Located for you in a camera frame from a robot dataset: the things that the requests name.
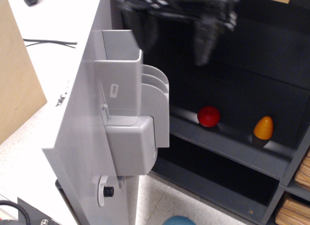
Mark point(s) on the teal round object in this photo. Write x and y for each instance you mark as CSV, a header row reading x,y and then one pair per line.
x,y
178,220

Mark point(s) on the black door knob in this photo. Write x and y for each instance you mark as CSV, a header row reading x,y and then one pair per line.
x,y
108,191

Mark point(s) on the tan wooden board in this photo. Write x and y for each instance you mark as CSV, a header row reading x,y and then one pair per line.
x,y
21,94

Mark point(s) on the orange toy cone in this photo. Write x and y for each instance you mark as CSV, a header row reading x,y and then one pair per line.
x,y
264,128

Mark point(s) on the woven wicker baskets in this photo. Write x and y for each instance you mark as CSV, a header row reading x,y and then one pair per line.
x,y
293,209

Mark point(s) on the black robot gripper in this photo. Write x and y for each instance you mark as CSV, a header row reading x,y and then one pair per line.
x,y
139,17

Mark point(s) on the red toy ball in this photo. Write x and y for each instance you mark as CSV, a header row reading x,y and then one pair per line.
x,y
208,116

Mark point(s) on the grey toy fridge door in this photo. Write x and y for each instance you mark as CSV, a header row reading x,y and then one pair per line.
x,y
80,154

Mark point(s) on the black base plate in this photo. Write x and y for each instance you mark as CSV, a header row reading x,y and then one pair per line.
x,y
36,216

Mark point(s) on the grey door bin shelves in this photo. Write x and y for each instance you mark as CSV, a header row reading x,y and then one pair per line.
x,y
137,100

